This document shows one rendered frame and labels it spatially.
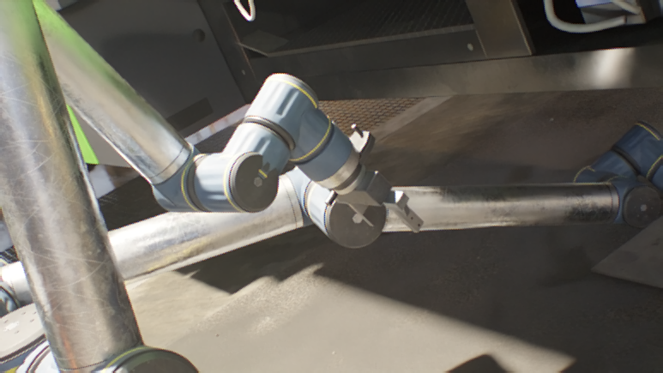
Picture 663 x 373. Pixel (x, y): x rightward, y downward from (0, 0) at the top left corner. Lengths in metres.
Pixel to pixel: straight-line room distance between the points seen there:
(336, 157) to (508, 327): 1.13
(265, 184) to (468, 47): 0.91
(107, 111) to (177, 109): 1.94
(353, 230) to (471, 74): 0.55
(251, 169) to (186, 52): 2.04
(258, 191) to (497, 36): 0.88
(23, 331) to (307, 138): 0.59
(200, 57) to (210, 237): 1.44
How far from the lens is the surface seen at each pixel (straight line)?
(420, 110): 5.11
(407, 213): 2.00
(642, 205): 2.62
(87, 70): 1.83
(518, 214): 2.48
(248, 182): 1.79
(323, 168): 1.92
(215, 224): 2.48
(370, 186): 1.95
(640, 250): 3.05
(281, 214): 2.50
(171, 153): 1.90
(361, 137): 2.01
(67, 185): 1.54
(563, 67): 2.35
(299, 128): 1.87
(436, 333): 3.01
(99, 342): 1.58
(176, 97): 3.78
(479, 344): 2.88
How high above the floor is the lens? 1.39
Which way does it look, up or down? 17 degrees down
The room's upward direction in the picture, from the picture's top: 23 degrees counter-clockwise
